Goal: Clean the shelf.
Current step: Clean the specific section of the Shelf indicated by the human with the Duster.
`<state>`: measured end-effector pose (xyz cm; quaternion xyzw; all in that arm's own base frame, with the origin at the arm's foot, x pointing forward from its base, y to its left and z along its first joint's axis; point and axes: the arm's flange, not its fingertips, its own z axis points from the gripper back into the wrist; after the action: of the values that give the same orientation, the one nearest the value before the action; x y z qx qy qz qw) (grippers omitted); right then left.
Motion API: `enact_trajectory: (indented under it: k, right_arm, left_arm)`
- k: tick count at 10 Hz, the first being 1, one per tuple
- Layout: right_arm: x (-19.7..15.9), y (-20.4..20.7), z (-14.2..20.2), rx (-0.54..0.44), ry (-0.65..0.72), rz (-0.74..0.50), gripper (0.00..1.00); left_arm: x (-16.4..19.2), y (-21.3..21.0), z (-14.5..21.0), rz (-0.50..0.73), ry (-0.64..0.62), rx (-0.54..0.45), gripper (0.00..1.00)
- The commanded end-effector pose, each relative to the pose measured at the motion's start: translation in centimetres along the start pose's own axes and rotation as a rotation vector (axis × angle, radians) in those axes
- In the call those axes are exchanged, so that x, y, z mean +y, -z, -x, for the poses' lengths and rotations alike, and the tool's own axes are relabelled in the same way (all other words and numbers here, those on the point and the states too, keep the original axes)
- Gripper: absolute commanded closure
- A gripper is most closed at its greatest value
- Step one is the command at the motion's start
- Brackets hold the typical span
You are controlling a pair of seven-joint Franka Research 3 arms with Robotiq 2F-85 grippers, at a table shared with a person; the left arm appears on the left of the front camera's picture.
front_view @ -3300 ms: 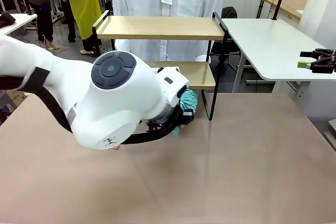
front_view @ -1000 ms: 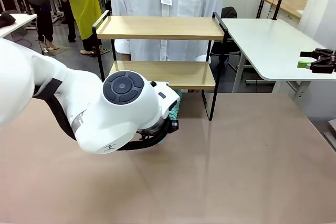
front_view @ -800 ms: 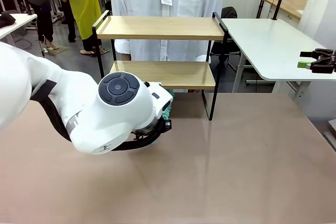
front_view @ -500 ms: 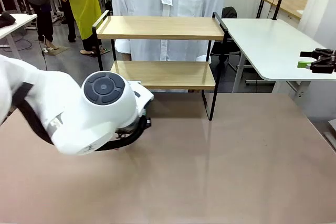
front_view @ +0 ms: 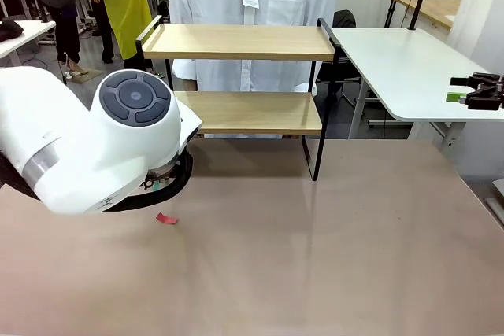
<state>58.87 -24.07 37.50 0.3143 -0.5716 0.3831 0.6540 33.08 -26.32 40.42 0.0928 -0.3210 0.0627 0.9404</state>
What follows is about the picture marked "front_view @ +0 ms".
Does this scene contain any white background desk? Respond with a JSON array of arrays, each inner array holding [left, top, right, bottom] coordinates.
[[0, 19, 57, 68]]

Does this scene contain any white table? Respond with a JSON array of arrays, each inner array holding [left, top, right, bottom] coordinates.
[[332, 28, 504, 152]]

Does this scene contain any black office chair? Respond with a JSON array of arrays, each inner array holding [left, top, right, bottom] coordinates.
[[314, 9, 391, 124]]

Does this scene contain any red paper scrap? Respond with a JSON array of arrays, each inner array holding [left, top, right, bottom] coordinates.
[[155, 212, 180, 227]]

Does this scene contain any black cable bundle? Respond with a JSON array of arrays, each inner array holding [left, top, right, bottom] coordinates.
[[0, 150, 195, 213]]

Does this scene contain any black bag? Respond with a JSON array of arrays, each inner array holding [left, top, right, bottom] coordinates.
[[0, 19, 25, 44]]

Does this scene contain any person in yellow apron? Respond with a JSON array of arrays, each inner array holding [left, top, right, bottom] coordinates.
[[72, 0, 155, 72]]

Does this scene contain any two-tier wooden shelf black frame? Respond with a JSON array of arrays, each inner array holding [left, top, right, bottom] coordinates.
[[135, 15, 343, 183]]

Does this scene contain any wooden background table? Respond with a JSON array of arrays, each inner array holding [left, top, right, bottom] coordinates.
[[392, 0, 461, 31]]

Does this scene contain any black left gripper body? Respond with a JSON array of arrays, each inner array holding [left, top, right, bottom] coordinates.
[[143, 164, 180, 194]]

